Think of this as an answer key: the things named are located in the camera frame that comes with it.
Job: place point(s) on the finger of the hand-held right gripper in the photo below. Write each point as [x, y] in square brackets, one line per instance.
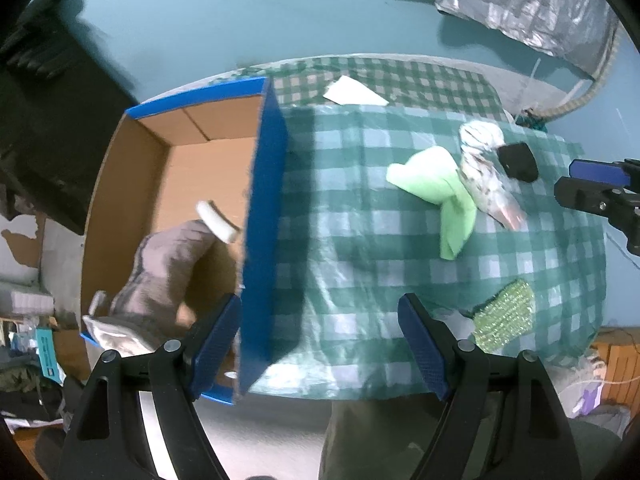
[597, 171]
[585, 192]

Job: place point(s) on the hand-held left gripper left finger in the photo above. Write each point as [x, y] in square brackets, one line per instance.
[215, 347]

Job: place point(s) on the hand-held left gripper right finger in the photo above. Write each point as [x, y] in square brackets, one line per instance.
[424, 352]

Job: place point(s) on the green glitter scrubber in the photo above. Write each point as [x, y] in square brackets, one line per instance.
[505, 315]

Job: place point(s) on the pale patterned cloth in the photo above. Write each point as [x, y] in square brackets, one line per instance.
[482, 180]

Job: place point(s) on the light green cloth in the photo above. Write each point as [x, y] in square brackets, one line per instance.
[432, 175]

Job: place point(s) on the blue-edged cardboard box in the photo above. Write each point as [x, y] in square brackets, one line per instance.
[210, 160]

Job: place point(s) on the teal yarn bundle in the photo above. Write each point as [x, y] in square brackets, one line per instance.
[531, 120]

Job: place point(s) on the grey cloth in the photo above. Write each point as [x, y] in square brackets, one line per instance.
[160, 275]

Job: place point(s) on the white shiny cloth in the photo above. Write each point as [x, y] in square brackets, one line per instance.
[117, 337]

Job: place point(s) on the white grey sock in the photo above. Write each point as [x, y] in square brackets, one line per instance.
[217, 221]

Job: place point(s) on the green checkered tablecloth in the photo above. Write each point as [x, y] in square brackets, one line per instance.
[360, 220]

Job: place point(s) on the teal box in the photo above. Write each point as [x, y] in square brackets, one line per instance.
[48, 355]

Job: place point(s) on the white paper sheet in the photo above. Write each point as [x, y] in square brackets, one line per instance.
[352, 92]

